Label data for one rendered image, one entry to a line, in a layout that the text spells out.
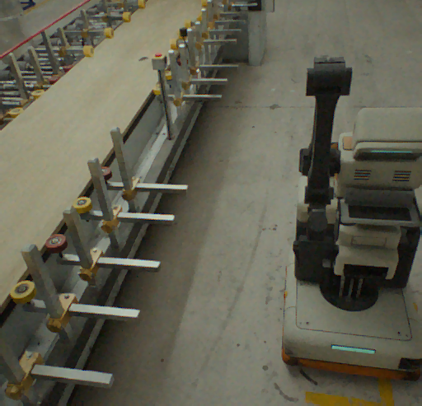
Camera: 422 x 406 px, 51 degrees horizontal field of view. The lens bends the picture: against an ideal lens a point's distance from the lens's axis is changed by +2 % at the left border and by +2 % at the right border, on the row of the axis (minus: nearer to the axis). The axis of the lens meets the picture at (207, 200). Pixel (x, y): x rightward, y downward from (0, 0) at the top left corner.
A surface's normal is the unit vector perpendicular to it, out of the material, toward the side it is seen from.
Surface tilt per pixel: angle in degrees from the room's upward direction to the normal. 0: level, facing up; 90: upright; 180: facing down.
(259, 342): 0
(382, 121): 42
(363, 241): 98
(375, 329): 0
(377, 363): 90
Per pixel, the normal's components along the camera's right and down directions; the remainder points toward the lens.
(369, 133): -0.18, -0.18
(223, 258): -0.08, -0.79
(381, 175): -0.17, 0.71
